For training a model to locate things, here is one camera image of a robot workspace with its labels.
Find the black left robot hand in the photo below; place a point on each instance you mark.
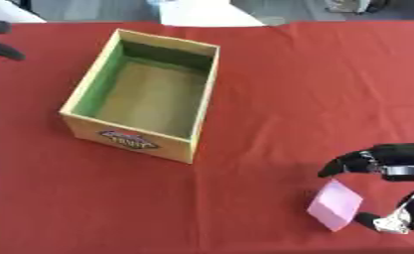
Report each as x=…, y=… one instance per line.
x=0, y=49

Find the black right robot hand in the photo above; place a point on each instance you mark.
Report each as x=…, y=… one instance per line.
x=398, y=160

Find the tan cardboard box green inside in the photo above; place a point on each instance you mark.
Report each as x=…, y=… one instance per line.
x=149, y=96

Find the pink cube block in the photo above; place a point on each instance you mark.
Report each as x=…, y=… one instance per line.
x=335, y=205

